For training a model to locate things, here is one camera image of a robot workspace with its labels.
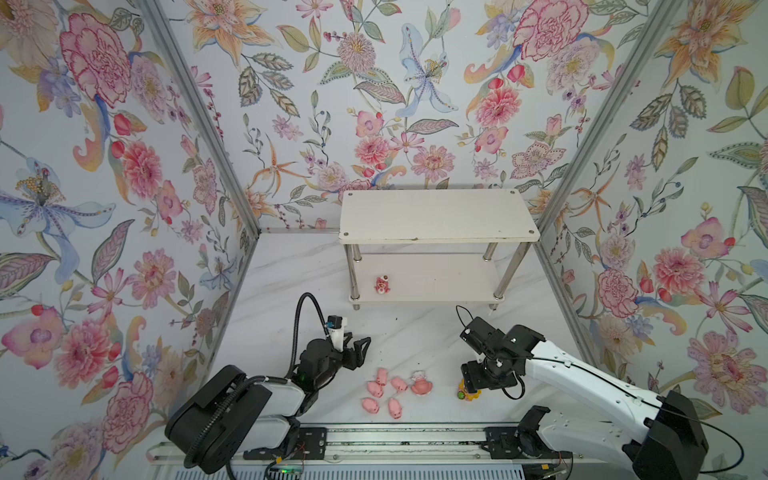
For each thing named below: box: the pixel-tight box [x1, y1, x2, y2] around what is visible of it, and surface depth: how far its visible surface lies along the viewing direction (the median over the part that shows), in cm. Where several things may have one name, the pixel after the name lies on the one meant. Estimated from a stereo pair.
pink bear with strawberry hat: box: [374, 275, 391, 295], surface depth 95 cm
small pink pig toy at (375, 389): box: [367, 381, 384, 398], surface depth 83 cm
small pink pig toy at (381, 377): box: [376, 368, 388, 386], surface depth 84 cm
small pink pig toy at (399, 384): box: [390, 377, 409, 393], surface depth 84 cm
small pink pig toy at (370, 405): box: [362, 397, 380, 414], surface depth 80 cm
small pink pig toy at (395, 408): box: [388, 398, 403, 420], surface depth 80 cm
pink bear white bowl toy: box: [410, 370, 433, 396], surface depth 84 cm
